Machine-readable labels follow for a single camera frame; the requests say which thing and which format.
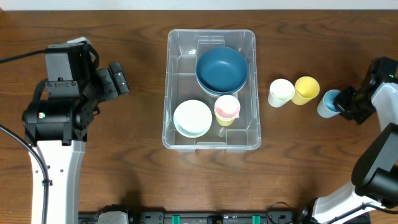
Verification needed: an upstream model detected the light blue cup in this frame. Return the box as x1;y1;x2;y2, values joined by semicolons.
317;90;340;118

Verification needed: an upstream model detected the clear plastic storage bin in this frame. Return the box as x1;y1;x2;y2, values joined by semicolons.
162;29;261;152

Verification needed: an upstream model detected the grey small bowl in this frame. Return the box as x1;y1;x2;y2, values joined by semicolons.
175;124;210;138

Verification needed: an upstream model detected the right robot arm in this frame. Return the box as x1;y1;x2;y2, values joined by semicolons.
302;83;397;223

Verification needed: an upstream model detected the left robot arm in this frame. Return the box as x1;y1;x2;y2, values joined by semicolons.
22;38;129;223

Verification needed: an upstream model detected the white small bowl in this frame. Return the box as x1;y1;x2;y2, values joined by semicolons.
173;100;213;133

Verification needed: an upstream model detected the pink cup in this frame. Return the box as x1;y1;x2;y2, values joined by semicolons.
215;95;241;119

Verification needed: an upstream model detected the beige bowl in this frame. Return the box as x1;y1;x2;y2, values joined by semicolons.
200;85;244;98

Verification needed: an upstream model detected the left black cable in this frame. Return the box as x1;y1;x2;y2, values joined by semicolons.
0;49;52;224

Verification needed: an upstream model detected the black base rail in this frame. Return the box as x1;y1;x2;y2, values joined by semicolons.
78;205;295;224

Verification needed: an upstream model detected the yellow cup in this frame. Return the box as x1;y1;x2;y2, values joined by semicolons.
292;76;320;105
215;111;236;127

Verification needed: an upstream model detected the right black cable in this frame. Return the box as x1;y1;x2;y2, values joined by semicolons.
323;202;398;224

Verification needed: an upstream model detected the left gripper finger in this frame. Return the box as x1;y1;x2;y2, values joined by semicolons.
96;68;119;101
109;62;129;95

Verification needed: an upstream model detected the black cable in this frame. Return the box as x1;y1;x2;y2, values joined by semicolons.
323;202;398;224
0;49;52;224

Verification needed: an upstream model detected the dark blue bowl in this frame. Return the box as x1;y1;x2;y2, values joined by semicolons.
196;47;249;76
196;73;248;94

